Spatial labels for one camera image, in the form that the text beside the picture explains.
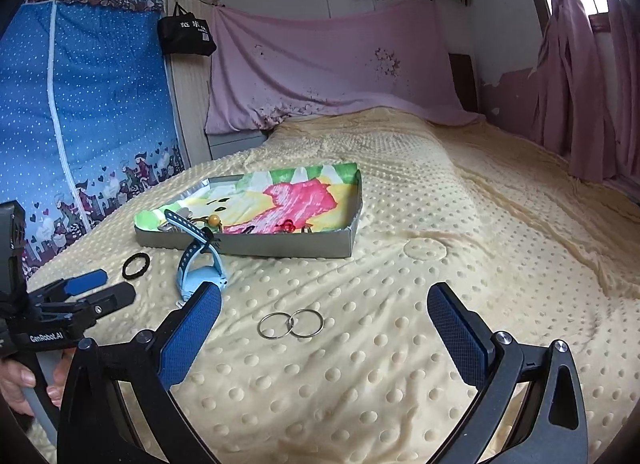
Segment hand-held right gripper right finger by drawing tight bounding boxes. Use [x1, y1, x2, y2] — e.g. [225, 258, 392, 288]
[425, 283, 590, 464]

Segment light wooden cabinet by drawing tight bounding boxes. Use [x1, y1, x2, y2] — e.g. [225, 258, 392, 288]
[162, 0, 213, 167]

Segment white bedside box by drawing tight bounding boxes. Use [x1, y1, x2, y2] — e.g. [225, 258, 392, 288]
[207, 130, 271, 161]

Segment person's left hand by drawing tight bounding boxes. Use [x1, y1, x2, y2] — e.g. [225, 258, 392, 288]
[0, 350, 76, 417]

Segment printed cardboard tray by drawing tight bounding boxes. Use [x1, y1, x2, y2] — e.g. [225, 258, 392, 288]
[134, 163, 363, 259]

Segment blue dotted fabric wardrobe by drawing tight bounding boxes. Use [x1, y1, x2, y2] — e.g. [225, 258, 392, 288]
[0, 0, 188, 275]

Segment translucent hair claw clip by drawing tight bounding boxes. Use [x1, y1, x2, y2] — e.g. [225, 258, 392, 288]
[158, 214, 193, 234]

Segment pink hanging sheet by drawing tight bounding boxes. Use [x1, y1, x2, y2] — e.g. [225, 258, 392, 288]
[205, 0, 486, 135]

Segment black tote bag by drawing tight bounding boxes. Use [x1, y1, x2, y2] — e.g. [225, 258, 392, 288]
[157, 3, 217, 56]

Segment black hair tie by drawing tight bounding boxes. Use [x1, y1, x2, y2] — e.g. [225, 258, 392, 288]
[122, 253, 150, 279]

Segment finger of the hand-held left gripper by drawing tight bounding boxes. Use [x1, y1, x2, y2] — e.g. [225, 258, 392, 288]
[30, 269, 108, 302]
[47, 282, 136, 330]

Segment yellow dotted blanket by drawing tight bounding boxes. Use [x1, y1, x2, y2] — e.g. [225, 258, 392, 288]
[10, 107, 640, 464]

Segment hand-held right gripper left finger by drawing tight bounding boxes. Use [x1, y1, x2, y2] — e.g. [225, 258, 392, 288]
[56, 282, 222, 464]

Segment pink curtain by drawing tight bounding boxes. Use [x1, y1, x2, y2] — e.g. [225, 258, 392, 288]
[530, 0, 640, 185]

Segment light blue wristwatch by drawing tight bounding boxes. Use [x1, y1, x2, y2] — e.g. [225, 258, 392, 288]
[165, 209, 227, 302]

